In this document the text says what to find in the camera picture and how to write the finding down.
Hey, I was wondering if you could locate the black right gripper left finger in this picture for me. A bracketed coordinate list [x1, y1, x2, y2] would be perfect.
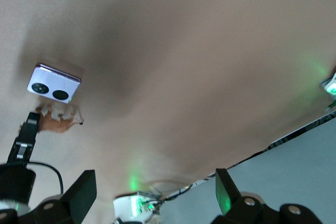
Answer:
[0, 169, 98, 224]

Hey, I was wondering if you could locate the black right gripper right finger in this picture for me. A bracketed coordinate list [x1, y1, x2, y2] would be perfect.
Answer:
[209, 168, 321, 224]

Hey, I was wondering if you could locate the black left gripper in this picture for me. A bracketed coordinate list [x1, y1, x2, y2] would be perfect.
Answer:
[0, 112, 43, 205]

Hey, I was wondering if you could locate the brown lion statue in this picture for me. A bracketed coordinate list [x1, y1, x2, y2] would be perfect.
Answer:
[35, 104, 85, 135]

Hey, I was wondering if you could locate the lilac flip phone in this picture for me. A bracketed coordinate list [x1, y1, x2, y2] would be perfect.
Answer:
[26, 62, 82, 104]

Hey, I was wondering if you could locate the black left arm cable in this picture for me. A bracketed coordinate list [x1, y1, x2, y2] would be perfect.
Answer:
[26, 162, 65, 196]

